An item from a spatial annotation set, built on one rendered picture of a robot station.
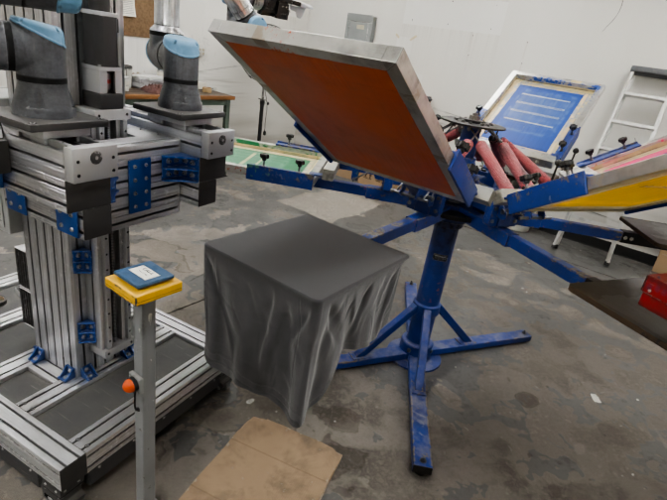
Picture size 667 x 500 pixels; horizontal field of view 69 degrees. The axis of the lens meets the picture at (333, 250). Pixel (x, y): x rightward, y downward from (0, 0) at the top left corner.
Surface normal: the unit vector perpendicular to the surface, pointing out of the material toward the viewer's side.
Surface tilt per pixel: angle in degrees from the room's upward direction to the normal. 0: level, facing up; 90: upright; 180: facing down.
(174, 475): 0
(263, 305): 98
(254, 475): 2
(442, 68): 90
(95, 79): 90
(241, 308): 93
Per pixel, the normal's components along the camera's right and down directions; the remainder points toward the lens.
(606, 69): -0.59, 0.23
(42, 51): 0.58, 0.40
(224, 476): 0.16, -0.90
